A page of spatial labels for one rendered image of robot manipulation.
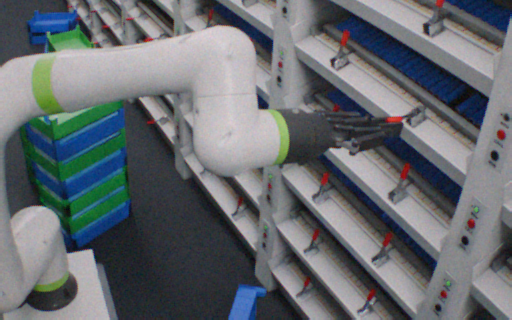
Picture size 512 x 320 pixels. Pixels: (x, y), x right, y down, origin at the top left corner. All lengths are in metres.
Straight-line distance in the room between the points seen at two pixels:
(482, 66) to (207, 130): 0.48
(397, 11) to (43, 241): 0.91
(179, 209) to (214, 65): 1.48
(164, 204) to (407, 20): 1.46
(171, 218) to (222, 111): 1.42
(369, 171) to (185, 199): 1.15
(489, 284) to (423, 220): 0.21
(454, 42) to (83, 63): 0.66
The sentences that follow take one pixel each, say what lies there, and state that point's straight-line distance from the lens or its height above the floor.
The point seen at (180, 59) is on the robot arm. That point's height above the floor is 1.09.
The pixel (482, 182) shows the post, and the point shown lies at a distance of 1.07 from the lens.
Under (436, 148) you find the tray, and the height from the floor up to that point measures 0.90.
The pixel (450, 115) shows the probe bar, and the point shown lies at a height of 0.95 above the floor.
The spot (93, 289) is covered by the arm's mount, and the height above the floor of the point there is 0.37.
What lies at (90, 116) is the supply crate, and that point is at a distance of 1.94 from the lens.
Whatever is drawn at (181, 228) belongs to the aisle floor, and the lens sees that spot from 2.23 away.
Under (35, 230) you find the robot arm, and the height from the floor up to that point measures 0.62.
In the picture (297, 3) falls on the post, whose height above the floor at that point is 1.01.
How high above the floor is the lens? 1.49
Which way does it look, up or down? 34 degrees down
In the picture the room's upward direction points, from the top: 4 degrees clockwise
